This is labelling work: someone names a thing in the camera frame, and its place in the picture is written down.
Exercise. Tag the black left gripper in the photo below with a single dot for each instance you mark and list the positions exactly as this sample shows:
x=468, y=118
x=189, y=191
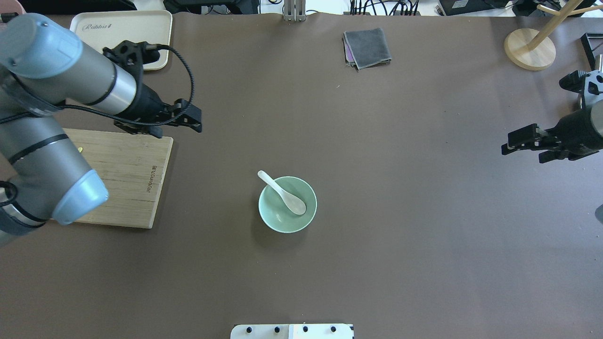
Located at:
x=148, y=104

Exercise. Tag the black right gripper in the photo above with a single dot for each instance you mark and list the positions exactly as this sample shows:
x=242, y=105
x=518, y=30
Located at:
x=578, y=129

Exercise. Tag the light green bowl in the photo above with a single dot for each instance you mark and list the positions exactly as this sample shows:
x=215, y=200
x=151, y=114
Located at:
x=275, y=214

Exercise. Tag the white ceramic spoon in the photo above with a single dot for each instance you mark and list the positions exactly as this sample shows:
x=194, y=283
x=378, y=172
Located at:
x=292, y=202

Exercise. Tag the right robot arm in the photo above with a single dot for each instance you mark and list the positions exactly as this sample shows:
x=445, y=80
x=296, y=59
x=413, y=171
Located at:
x=545, y=141

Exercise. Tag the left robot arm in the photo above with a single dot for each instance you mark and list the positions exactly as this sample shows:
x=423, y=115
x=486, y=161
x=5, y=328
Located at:
x=46, y=68

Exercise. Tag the pink bowl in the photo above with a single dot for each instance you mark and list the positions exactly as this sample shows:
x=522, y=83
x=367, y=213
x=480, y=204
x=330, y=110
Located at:
x=10, y=9

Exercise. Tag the wooden cutting board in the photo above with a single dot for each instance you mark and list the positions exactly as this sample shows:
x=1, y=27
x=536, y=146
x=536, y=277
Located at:
x=132, y=168

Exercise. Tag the wooden stand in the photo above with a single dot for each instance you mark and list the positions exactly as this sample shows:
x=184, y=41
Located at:
x=533, y=50

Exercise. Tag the cream rabbit tray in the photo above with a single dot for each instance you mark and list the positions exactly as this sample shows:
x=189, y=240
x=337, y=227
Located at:
x=108, y=29

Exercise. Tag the grey folded cloth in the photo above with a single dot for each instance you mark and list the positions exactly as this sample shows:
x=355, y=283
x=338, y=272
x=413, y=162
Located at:
x=366, y=48

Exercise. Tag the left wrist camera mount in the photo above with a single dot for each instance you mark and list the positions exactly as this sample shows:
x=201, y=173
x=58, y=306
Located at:
x=132, y=57

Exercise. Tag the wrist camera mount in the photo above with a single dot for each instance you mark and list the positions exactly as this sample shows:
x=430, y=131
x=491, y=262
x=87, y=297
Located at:
x=582, y=82
x=132, y=57

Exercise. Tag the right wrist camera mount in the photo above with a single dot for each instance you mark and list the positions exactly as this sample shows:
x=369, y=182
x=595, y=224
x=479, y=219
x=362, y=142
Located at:
x=582, y=82

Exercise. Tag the black frame object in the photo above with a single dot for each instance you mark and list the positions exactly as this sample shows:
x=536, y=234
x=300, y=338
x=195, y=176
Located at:
x=591, y=42

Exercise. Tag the metal bracket post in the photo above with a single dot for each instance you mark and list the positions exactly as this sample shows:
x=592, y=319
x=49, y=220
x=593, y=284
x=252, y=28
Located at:
x=294, y=10

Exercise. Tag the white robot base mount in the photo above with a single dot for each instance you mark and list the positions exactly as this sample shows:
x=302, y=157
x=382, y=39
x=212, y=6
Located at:
x=293, y=331

